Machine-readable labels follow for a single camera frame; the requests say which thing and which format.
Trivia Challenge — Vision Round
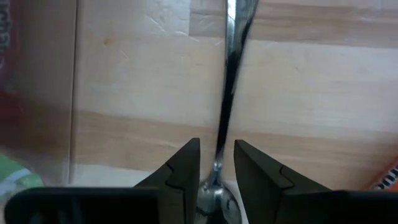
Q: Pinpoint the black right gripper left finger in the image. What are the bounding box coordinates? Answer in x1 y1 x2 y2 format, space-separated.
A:
4 138 201 224

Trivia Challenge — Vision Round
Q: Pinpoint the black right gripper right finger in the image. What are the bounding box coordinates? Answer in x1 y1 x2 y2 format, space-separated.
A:
233 139 398 224

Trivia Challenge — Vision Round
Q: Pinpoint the orange red ramen packet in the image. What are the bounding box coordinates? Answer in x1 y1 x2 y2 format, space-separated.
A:
369 157 398 191

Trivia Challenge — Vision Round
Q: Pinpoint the dark metal spoon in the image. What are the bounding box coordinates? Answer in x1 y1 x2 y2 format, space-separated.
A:
195 0 259 224

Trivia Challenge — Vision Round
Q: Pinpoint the lime chili shrimp ramen packet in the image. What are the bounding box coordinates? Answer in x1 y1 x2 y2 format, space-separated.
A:
0 0 44 203

